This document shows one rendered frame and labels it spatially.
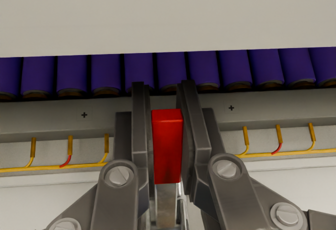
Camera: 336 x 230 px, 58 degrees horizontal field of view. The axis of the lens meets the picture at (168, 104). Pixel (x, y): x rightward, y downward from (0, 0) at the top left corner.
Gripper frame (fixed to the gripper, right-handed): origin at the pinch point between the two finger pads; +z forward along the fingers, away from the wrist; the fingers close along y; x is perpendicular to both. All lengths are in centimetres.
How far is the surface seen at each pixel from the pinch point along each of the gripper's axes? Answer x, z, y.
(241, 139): -5.1, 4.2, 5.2
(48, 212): -6.9, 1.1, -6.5
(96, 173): -5.3, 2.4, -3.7
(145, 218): -6.9, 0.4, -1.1
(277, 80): -2.0, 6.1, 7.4
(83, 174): -5.3, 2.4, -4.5
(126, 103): -2.1, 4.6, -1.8
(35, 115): -2.3, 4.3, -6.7
